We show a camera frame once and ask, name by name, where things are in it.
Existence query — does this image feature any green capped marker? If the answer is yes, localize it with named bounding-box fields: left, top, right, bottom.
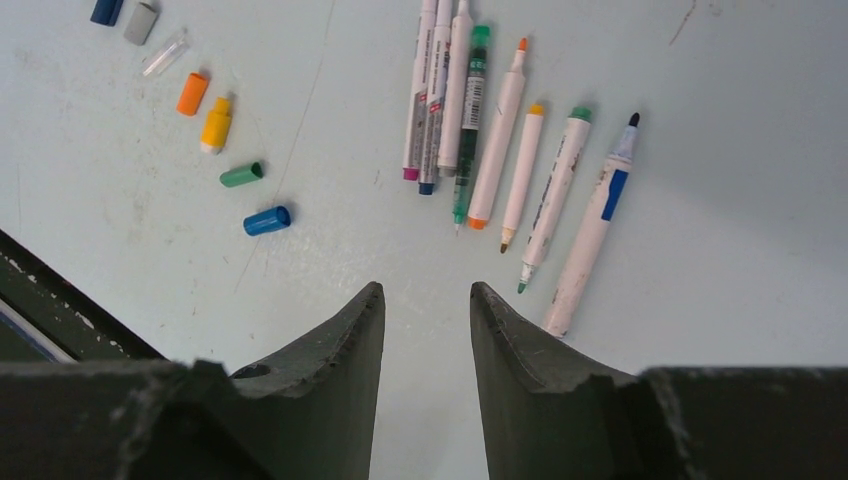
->
left=517, top=106, right=593, bottom=294

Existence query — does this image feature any grey pen cap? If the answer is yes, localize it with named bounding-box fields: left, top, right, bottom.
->
left=124, top=2, right=159, bottom=46

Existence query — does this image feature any blue capped marker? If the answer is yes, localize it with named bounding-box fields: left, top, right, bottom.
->
left=543, top=112, right=641, bottom=338

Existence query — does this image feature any light blue pen cap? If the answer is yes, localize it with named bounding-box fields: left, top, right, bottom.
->
left=242, top=205, right=292, bottom=237

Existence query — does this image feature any green pen cap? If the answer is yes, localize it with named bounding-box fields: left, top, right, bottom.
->
left=219, top=162, right=264, bottom=188

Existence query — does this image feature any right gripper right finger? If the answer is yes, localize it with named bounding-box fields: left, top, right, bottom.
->
left=470, top=282, right=847, bottom=479

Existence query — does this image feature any yellow capped marker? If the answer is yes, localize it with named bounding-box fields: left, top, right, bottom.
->
left=499, top=103, right=545, bottom=254

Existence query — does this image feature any yellow pen cap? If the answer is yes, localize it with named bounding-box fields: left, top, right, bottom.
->
left=200, top=97, right=232, bottom=154

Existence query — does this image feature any clear pen cap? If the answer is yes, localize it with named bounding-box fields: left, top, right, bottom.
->
left=142, top=29, right=190, bottom=77

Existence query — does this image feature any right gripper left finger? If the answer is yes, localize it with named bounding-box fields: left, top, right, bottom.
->
left=1, top=282, right=386, bottom=479

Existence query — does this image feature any orange pen cap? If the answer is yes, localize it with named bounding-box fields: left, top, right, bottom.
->
left=176, top=72, right=209, bottom=117

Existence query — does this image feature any dark green thin pen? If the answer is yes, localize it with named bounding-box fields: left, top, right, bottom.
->
left=452, top=25, right=490, bottom=232

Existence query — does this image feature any blue marker white body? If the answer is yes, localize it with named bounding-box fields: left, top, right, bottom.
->
left=418, top=0, right=454, bottom=196

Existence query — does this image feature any orange capped marker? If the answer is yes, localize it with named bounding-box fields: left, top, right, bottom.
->
left=467, top=37, right=528, bottom=230

